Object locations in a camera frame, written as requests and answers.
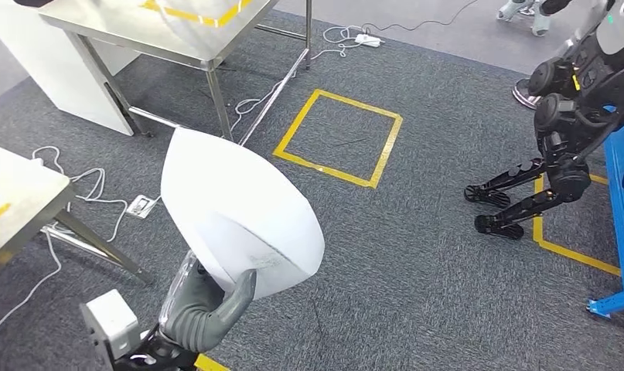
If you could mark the black humanoid robot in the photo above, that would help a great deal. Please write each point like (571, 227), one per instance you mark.
(568, 128)

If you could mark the white curved plastic part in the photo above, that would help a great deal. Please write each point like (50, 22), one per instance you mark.
(240, 215)

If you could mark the person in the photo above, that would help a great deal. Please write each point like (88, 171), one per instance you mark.
(539, 20)

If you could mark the steel workbench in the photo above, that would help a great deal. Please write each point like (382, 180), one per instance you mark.
(112, 30)
(19, 189)

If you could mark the yellow floor tape square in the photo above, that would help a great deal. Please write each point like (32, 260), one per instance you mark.
(381, 153)
(209, 364)
(573, 253)

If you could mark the white desk panel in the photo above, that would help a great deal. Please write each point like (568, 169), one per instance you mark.
(45, 66)

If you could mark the chrome stand base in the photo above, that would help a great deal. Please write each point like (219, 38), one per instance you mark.
(524, 97)

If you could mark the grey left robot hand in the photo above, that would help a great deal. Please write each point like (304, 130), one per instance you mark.
(199, 292)

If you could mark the silver floor socket box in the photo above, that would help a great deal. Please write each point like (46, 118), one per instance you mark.
(142, 206)

